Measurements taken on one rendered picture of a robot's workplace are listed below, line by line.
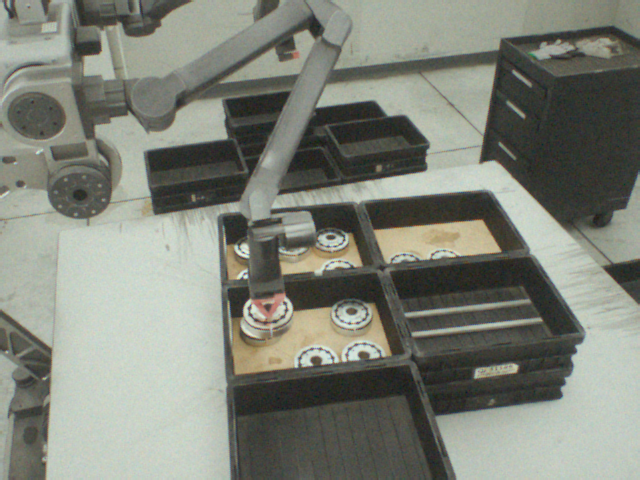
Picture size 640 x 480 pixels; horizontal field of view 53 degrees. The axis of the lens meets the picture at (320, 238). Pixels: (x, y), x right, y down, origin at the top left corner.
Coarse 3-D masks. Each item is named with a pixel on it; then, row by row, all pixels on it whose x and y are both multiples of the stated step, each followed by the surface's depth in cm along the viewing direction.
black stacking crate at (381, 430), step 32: (288, 384) 133; (320, 384) 135; (352, 384) 136; (384, 384) 138; (256, 416) 137; (288, 416) 137; (320, 416) 137; (352, 416) 137; (384, 416) 137; (416, 416) 133; (256, 448) 131; (288, 448) 131; (320, 448) 131; (352, 448) 131; (384, 448) 131; (416, 448) 131
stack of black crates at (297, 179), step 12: (300, 156) 295; (312, 156) 297; (324, 156) 292; (252, 168) 292; (300, 168) 299; (312, 168) 301; (324, 168) 296; (288, 180) 293; (300, 180) 293; (312, 180) 293; (324, 180) 274; (336, 180) 274; (288, 192) 271
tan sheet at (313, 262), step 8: (352, 240) 185; (232, 248) 182; (352, 248) 182; (232, 256) 179; (312, 256) 179; (344, 256) 179; (352, 256) 179; (232, 264) 176; (240, 264) 176; (280, 264) 176; (288, 264) 176; (296, 264) 176; (304, 264) 176; (312, 264) 176; (320, 264) 176; (360, 264) 176; (232, 272) 174; (240, 272) 174; (288, 272) 174; (296, 272) 174
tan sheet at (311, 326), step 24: (312, 312) 162; (240, 336) 155; (288, 336) 155; (312, 336) 155; (336, 336) 155; (360, 336) 155; (384, 336) 155; (240, 360) 149; (264, 360) 149; (288, 360) 149
